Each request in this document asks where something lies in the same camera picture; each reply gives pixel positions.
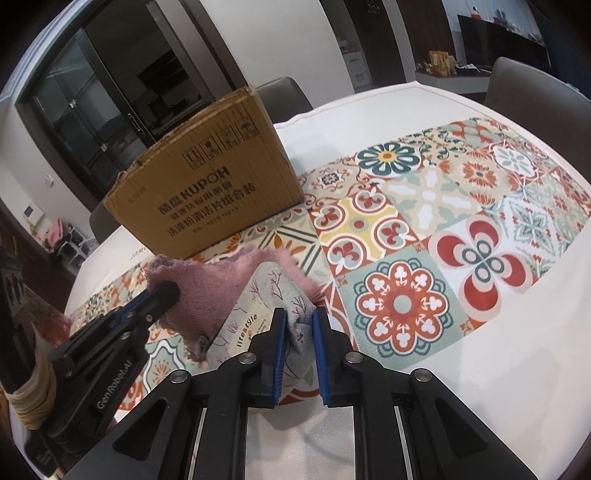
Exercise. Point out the white shelf rack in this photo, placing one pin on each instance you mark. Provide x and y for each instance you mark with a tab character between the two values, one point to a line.
74	251

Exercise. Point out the black television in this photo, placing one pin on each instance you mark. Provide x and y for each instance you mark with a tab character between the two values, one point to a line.
498	41

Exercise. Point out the black framed glass sliding door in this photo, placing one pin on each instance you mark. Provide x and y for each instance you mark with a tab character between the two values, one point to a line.
92	92

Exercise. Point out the white wall intercom panel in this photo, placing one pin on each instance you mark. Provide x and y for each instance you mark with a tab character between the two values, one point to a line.
32	214

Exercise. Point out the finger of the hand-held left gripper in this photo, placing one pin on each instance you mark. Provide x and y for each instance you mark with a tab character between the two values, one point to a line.
138	324
161	294

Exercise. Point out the grey floral pink-lined slipper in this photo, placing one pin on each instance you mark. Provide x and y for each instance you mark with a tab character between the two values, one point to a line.
263	295

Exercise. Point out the dark plain door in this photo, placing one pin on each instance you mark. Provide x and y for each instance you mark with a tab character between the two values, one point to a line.
378	41

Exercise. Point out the grey dining chair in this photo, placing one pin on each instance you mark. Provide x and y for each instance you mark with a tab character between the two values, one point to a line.
531	87
99	222
286	94

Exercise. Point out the patterned floral tablecloth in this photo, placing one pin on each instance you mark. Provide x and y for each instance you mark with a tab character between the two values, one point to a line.
415	230

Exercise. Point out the glass vase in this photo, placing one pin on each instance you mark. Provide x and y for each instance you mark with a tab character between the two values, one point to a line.
23	295

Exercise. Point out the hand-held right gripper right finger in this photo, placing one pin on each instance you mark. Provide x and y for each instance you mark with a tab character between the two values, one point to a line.
322	360

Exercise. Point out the white television cabinet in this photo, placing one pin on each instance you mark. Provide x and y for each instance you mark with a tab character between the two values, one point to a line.
452	82

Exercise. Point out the yellow packet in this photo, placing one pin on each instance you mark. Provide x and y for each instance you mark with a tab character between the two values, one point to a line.
437	62

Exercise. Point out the brown cardboard box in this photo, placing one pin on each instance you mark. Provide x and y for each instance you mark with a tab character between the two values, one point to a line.
207	184

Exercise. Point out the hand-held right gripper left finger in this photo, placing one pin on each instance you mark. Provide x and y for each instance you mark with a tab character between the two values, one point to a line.
276	360

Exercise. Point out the pink cloth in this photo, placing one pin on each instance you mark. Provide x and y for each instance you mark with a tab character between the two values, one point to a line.
55	230

